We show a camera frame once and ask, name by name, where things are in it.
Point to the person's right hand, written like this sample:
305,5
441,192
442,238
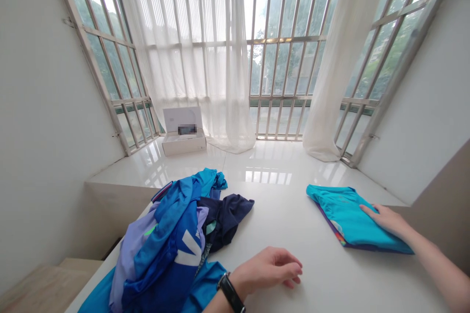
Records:
393,221

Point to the person's left hand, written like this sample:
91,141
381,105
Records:
264,267

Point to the cyan blue shirt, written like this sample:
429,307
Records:
211,276

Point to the folded turquoise shirt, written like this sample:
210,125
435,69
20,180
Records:
338,206

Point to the navy blue shirt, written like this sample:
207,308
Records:
229,214

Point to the royal blue shirt white print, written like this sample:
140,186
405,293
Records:
165,254

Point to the crumpled turquoise shirt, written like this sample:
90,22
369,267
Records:
209,181

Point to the blue shirt striped collar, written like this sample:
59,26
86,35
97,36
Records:
176,199

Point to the lavender shirt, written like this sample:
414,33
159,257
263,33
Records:
128,254

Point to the open white cardboard box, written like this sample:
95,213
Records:
183,146

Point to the cream white curtain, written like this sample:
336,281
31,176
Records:
330,89

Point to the barred window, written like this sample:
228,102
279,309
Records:
106,52
282,71
385,71

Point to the sheer white curtain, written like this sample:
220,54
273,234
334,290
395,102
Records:
183,52

